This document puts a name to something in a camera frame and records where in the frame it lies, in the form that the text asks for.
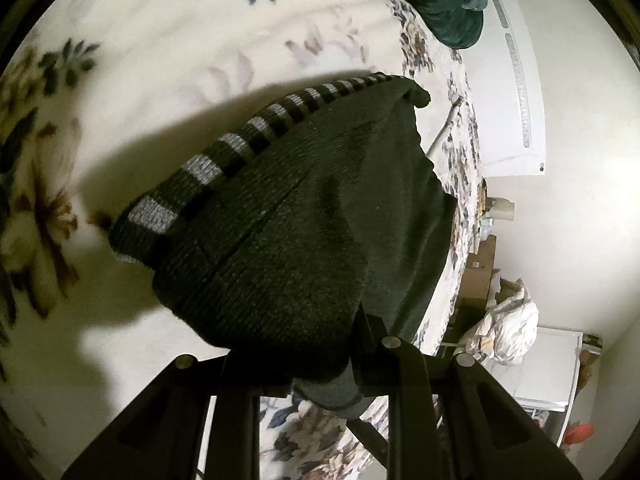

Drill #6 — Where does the white nightstand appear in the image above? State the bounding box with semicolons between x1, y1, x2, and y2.
470;200;494;254

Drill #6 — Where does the white wardrobe with shelves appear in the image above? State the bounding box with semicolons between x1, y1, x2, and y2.
486;327;603;445

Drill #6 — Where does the brown cardboard box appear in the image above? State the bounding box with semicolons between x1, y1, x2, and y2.
458;235;497;308

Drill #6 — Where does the black grey striped sweater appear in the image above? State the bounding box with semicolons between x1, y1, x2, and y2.
108;73;457;418

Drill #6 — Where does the floral bed cover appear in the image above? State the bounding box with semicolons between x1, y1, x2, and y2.
1;0;482;479

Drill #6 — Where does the white bed headboard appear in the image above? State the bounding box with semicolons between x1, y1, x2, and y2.
463;0;547;178

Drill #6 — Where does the beige table lamp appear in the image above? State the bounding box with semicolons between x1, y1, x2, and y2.
486;197;515;221

